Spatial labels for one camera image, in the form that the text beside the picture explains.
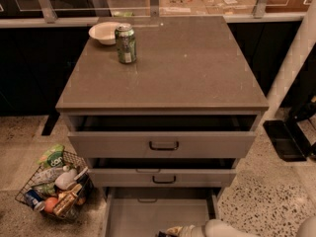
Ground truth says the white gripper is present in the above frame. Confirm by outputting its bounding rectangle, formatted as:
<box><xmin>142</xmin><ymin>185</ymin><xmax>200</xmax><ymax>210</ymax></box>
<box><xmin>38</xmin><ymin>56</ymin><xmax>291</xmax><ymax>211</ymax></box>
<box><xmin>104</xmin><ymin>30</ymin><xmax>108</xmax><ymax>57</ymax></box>
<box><xmin>166</xmin><ymin>225</ymin><xmax>204</xmax><ymax>237</ymax></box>

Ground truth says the blue rxbar blueberry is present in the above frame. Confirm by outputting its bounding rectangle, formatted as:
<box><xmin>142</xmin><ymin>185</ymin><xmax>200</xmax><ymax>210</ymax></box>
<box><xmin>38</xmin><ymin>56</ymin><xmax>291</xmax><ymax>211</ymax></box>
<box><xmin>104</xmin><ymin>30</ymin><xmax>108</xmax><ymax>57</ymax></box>
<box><xmin>157</xmin><ymin>231</ymin><xmax>170</xmax><ymax>237</ymax></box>

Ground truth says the black robot base tray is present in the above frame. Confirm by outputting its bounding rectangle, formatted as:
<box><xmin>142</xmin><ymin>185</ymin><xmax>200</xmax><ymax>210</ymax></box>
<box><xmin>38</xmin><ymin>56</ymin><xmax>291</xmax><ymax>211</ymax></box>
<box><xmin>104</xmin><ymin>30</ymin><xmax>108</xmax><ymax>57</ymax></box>
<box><xmin>263</xmin><ymin>120</ymin><xmax>316</xmax><ymax>162</ymax></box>

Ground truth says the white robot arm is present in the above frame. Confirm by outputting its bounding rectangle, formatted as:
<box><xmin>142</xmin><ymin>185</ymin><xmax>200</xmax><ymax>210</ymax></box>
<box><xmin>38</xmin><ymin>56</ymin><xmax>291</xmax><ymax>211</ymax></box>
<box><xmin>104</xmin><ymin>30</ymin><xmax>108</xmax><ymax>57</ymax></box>
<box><xmin>165</xmin><ymin>0</ymin><xmax>316</xmax><ymax>237</ymax></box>

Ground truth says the grey bottom drawer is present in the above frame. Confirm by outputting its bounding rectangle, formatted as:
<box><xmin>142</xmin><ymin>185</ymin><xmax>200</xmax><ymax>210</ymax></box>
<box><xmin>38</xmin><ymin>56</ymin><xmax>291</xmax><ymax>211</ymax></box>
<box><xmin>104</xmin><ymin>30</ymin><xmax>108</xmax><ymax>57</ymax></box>
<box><xmin>101</xmin><ymin>188</ymin><xmax>219</xmax><ymax>237</ymax></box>

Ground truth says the grey drawer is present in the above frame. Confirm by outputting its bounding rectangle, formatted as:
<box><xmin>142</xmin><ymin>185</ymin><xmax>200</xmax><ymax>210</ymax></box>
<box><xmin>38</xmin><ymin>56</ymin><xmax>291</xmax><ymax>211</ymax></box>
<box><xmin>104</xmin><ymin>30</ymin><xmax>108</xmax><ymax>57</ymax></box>
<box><xmin>101</xmin><ymin>188</ymin><xmax>219</xmax><ymax>237</ymax></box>
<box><xmin>68</xmin><ymin>130</ymin><xmax>256</xmax><ymax>159</ymax></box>
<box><xmin>89</xmin><ymin>158</ymin><xmax>236</xmax><ymax>188</ymax></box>

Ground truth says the grey middle drawer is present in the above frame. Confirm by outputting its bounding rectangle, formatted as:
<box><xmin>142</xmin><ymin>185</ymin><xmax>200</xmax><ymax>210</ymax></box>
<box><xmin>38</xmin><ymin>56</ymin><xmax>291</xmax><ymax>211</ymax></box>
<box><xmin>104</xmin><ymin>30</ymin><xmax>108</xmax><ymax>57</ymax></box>
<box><xmin>89</xmin><ymin>158</ymin><xmax>236</xmax><ymax>188</ymax></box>

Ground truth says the grey top drawer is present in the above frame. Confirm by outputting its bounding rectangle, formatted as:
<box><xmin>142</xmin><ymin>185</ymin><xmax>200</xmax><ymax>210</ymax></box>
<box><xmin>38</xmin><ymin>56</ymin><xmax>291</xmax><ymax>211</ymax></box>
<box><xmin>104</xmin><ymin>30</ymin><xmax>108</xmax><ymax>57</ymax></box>
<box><xmin>68</xmin><ymin>130</ymin><xmax>256</xmax><ymax>159</ymax></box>

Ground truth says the grey drawer cabinet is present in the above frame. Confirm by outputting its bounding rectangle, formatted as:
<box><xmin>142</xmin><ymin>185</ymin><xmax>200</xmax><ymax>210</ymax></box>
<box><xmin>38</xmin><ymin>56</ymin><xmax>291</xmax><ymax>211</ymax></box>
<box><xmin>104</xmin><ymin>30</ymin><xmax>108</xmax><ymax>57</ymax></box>
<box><xmin>54</xmin><ymin>15</ymin><xmax>270</xmax><ymax>237</ymax></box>

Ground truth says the brown snack box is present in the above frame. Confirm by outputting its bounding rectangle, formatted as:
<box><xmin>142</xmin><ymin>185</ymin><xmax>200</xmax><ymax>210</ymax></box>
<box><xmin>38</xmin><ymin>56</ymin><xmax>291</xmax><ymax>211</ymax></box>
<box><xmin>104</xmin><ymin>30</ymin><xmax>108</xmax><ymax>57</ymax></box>
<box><xmin>53</xmin><ymin>184</ymin><xmax>82</xmax><ymax>217</ymax></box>

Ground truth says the white plastic bottle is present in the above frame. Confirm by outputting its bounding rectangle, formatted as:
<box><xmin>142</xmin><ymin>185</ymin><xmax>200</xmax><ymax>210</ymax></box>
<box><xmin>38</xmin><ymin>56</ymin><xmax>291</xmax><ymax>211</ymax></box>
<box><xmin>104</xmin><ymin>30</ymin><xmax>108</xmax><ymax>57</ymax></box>
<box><xmin>54</xmin><ymin>169</ymin><xmax>77</xmax><ymax>191</ymax></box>

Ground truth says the clear water bottle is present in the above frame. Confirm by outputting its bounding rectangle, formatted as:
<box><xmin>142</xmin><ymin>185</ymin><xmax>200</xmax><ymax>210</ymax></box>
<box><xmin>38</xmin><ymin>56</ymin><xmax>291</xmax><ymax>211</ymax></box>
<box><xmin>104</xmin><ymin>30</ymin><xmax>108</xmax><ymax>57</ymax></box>
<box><xmin>33</xmin><ymin>165</ymin><xmax>70</xmax><ymax>185</ymax></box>

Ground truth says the green chip bag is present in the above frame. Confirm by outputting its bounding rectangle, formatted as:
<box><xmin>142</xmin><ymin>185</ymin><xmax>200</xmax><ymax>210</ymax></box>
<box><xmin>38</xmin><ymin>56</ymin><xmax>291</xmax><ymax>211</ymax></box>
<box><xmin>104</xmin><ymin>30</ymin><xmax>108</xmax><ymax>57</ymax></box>
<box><xmin>37</xmin><ymin>144</ymin><xmax>64</xmax><ymax>168</ymax></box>

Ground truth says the blue soda can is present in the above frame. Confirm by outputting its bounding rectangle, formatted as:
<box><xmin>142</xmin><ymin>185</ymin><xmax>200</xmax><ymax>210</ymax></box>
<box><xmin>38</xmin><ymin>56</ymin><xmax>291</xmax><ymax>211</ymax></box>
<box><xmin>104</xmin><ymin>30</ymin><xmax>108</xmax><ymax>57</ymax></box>
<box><xmin>24</xmin><ymin>190</ymin><xmax>45</xmax><ymax>211</ymax></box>

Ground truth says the green soda can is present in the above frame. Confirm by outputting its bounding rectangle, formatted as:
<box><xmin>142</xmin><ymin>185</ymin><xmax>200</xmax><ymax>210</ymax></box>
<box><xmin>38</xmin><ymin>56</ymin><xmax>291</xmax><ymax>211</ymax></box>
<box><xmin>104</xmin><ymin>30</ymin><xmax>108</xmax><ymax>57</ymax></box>
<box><xmin>115</xmin><ymin>23</ymin><xmax>136</xmax><ymax>64</ymax></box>

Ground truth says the white bowl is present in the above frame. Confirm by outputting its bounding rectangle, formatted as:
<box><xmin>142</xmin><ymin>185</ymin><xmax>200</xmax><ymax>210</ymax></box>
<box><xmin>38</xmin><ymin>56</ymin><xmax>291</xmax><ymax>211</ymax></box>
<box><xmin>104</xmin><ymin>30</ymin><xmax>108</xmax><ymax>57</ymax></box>
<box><xmin>89</xmin><ymin>22</ymin><xmax>119</xmax><ymax>45</ymax></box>

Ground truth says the wire basket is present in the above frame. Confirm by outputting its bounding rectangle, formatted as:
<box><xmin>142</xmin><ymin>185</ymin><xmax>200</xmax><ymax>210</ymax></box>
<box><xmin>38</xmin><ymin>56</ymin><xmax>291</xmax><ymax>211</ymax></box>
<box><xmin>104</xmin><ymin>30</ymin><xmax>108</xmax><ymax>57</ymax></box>
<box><xmin>15</xmin><ymin>151</ymin><xmax>93</xmax><ymax>221</ymax></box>

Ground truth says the metal railing frame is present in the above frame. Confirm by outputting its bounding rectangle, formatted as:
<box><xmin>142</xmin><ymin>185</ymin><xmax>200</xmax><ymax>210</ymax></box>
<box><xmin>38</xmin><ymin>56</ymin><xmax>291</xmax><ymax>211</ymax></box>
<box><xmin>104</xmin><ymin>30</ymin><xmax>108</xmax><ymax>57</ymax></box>
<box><xmin>0</xmin><ymin>0</ymin><xmax>313</xmax><ymax>28</ymax></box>

